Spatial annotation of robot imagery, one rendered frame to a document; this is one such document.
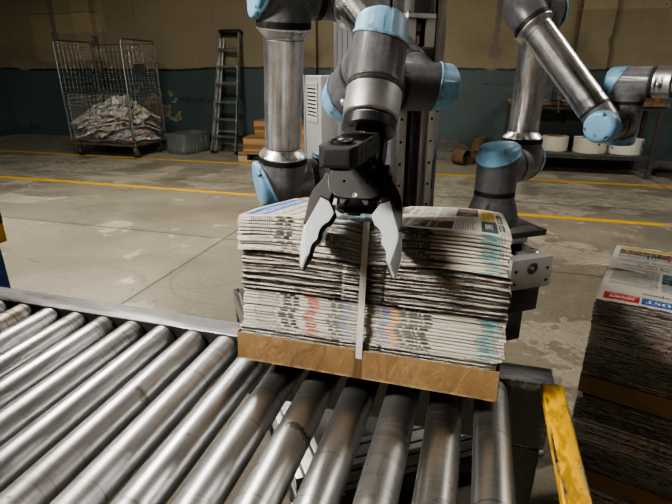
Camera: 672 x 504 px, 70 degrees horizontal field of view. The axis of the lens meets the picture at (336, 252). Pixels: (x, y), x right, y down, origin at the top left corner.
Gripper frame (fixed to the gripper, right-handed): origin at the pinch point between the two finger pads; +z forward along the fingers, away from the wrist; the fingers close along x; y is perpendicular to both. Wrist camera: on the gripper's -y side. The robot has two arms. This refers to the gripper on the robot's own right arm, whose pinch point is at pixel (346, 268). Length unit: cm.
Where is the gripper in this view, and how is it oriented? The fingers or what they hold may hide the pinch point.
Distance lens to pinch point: 57.9
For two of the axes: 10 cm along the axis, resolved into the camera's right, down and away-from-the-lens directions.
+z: -1.3, 9.8, -1.7
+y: 2.4, 2.0, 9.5
